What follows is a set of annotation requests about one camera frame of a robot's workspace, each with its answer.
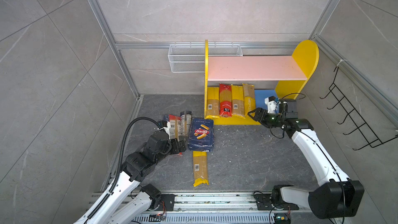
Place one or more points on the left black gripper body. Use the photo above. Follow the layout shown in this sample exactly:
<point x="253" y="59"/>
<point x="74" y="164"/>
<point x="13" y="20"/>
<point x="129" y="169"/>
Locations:
<point x="171" y="147"/>

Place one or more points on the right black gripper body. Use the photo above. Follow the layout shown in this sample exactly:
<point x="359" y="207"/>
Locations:
<point x="271" y="120"/>

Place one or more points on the yellow spaghetti pack white lettering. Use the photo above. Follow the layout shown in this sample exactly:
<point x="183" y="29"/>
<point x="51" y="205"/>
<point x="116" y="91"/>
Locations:
<point x="249" y="98"/>

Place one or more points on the yellow spaghetti pack barcode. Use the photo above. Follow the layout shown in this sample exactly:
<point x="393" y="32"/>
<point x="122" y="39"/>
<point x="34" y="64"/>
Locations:
<point x="238" y="109"/>

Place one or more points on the yellow spaghetti pack top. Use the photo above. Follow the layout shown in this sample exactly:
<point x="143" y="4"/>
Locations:
<point x="212" y="103"/>

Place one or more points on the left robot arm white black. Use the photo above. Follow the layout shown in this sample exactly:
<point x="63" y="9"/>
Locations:
<point x="137" y="166"/>

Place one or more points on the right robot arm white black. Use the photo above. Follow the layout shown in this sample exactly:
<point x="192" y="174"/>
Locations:
<point x="338" y="196"/>

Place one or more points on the blue Barilla pasta bag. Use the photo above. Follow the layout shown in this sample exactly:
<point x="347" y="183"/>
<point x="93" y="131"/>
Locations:
<point x="201" y="136"/>

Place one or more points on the yellow pink blue shelf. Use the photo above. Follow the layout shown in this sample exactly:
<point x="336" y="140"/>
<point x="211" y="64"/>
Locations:
<point x="281" y="76"/>

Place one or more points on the red blue spaghetti pack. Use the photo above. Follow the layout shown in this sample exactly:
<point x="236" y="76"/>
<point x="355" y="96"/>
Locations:
<point x="178" y="132"/>

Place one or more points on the dark label spaghetti pack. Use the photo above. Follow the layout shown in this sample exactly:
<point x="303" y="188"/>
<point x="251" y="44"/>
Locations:
<point x="186" y="120"/>

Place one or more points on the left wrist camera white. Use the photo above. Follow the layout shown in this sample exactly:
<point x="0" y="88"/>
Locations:
<point x="171" y="127"/>

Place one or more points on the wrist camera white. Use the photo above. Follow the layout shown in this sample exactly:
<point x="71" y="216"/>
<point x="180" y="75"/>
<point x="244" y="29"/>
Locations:
<point x="171" y="127"/>
<point x="272" y="104"/>

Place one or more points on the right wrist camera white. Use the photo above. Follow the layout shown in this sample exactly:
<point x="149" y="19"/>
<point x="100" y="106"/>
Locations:
<point x="272" y="104"/>

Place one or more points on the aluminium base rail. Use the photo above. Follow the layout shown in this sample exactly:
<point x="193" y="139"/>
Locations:
<point x="230" y="207"/>

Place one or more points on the white wire mesh basket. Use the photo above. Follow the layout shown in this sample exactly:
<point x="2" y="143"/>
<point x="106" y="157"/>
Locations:
<point x="190" y="58"/>

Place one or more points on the black wire hook rack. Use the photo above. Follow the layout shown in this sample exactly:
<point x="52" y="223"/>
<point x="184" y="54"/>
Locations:
<point x="372" y="140"/>

